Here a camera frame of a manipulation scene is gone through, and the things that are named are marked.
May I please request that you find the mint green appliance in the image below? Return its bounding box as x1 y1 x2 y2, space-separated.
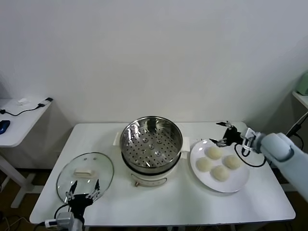
295 72 308 96

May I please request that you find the blue computer mouse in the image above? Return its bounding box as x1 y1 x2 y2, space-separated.
0 119 12 135

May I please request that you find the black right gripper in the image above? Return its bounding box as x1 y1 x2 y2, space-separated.
208 121 244 147

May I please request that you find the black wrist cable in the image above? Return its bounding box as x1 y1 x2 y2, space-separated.
234 143 267 168
36 203 72 228

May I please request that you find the black cable with inline adapter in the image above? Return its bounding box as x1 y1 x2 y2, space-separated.
285 117 304 154

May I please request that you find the white cable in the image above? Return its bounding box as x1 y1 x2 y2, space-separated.
294 112 308 128

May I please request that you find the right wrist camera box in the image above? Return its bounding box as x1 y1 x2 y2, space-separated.
242 128 257 154

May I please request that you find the stainless steel steamer basket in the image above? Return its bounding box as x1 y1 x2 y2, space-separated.
113 116 191 169

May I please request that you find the white shelf desk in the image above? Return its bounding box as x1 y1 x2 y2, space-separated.
292 90 308 111

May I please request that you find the white round plate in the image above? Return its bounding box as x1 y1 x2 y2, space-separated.
190 139 250 193

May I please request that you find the white steamed baozi bun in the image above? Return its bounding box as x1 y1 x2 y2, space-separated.
223 154 241 169
196 157 213 173
211 165 230 181
207 146 223 160

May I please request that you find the white electric cooker pot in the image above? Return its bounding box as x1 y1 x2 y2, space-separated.
121 144 188 188

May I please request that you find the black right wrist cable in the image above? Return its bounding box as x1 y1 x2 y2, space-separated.
234 143 267 168

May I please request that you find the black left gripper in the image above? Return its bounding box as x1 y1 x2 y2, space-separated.
65 178 102 219

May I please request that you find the white desk with legs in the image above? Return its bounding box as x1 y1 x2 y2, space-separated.
0 97 55 209

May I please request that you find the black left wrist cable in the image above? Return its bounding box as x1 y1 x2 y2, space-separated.
36 203 72 228

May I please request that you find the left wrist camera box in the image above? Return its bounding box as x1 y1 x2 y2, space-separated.
55 211 75 228

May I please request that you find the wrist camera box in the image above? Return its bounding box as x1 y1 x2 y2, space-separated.
242 128 257 154
55 211 75 228

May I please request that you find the glass lid with cream handle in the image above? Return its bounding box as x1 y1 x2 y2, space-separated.
56 152 115 206

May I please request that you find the black cable with connectors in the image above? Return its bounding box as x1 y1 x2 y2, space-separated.
0 97 53 116

